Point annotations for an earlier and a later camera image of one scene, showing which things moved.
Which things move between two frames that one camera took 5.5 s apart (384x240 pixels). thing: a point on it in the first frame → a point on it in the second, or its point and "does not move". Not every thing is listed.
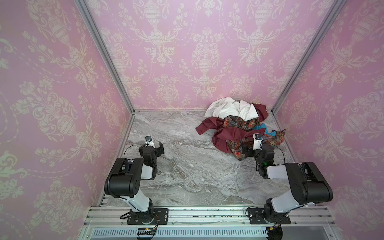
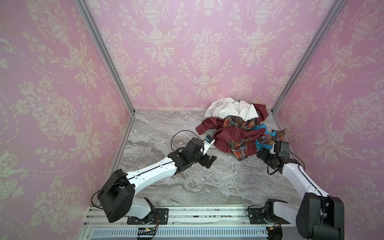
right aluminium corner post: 333,12 does not move
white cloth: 222,107 does not move
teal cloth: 263,126 does not move
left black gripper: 159,151 → 205,161
